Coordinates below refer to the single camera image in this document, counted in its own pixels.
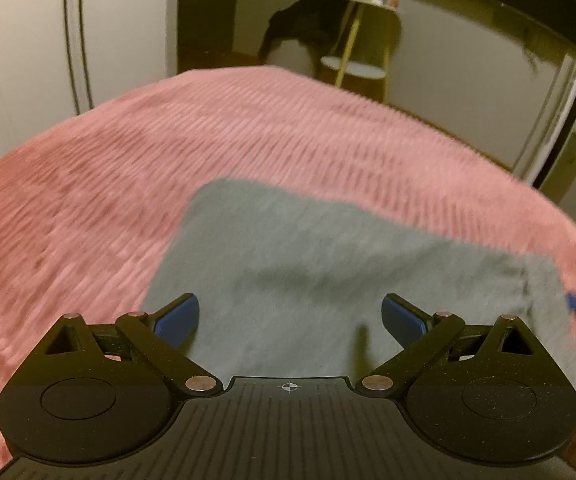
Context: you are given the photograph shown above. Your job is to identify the yellow side table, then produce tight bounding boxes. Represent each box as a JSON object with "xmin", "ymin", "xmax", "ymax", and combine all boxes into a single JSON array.
[{"xmin": 312, "ymin": 0, "xmax": 403, "ymax": 105}]

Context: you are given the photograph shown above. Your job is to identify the white standing panel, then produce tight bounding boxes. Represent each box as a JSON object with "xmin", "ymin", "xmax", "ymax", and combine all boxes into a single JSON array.
[{"xmin": 512, "ymin": 41, "xmax": 576, "ymax": 192}]

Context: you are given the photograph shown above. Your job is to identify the white wardrobe with black stripes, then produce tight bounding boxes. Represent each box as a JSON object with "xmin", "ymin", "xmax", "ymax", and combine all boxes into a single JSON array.
[{"xmin": 0, "ymin": 0, "xmax": 185, "ymax": 173}]

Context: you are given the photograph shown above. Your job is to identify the pale side cabinet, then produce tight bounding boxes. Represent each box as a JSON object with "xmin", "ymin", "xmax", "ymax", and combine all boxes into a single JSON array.
[{"xmin": 543, "ymin": 125, "xmax": 576, "ymax": 228}]

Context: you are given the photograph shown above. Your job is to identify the pink ribbed blanket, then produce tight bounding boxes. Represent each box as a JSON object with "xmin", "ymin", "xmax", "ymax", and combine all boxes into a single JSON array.
[{"xmin": 0, "ymin": 66, "xmax": 576, "ymax": 480}]

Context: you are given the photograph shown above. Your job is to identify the grey pants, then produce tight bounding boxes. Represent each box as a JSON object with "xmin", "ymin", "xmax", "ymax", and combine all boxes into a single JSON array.
[{"xmin": 138, "ymin": 177, "xmax": 576, "ymax": 397}]

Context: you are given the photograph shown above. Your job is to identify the dark door frame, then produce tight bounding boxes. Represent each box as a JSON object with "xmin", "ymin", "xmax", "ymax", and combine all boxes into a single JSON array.
[{"xmin": 178, "ymin": 0, "xmax": 245, "ymax": 75}]

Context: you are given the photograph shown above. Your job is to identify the black cloth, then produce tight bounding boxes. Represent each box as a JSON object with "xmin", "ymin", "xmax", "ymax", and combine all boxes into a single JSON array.
[{"xmin": 258, "ymin": 0, "xmax": 349, "ymax": 61}]

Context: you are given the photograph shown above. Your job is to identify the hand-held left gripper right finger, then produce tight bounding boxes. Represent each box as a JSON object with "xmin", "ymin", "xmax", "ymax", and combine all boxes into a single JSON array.
[{"xmin": 357, "ymin": 293, "xmax": 536, "ymax": 397}]

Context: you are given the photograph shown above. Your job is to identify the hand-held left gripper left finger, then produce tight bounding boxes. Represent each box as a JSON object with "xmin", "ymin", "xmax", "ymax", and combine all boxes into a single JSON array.
[{"xmin": 42, "ymin": 292, "xmax": 225, "ymax": 397}]

